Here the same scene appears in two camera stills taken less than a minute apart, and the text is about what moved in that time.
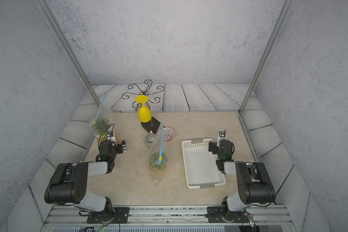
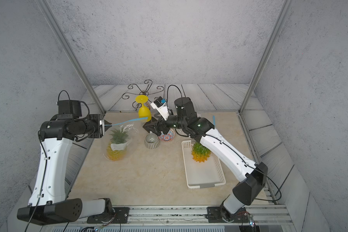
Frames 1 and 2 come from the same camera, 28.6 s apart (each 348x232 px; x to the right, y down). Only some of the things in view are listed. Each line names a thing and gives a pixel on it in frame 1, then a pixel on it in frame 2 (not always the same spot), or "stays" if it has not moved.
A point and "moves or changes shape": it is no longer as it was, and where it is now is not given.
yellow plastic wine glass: x=144 y=113 stays
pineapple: x=101 y=127 moves or changes shape
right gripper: x=214 y=145 → x=164 y=123
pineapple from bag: x=158 y=160 → x=199 y=152
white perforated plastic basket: x=200 y=165 stays
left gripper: x=120 y=150 → x=102 y=127
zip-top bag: x=101 y=124 → x=121 y=135
